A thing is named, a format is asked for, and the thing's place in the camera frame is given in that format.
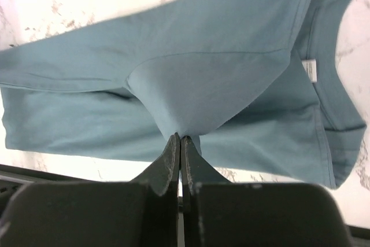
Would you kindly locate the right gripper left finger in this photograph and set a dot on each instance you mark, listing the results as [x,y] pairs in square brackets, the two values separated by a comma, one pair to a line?
[141,212]

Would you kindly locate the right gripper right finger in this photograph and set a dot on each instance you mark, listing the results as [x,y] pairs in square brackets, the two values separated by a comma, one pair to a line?
[218,212]

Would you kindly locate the blue-grey t shirt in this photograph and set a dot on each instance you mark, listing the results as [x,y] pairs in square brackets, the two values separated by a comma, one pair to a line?
[252,82]

